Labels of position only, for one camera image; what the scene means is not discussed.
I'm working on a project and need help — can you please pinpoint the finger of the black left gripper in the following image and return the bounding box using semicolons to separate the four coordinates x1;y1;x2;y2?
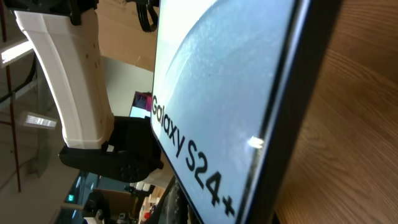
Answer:
126;0;159;32

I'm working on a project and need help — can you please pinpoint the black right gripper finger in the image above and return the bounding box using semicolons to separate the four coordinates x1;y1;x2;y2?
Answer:
144;177;199;224

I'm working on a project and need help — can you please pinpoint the black Galaxy smartphone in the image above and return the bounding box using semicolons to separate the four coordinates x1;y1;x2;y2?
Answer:
151;0;341;223

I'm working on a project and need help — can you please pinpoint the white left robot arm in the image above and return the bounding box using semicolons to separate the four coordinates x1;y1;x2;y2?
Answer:
5;0;174;188

